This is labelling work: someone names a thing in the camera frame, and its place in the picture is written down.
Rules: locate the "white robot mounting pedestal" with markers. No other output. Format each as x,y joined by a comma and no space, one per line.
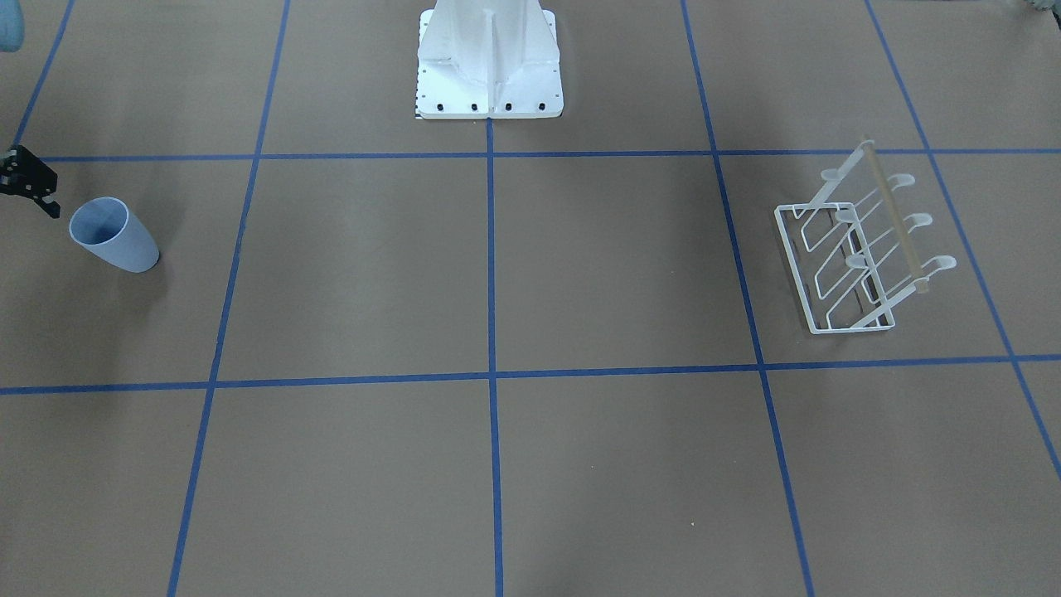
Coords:
488,60

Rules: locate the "light blue plastic cup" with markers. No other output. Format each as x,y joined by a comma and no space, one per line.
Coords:
108,229

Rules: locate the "white wire cup holder rack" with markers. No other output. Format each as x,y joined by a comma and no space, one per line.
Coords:
850,250

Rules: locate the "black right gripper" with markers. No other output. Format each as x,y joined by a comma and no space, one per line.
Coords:
26,177

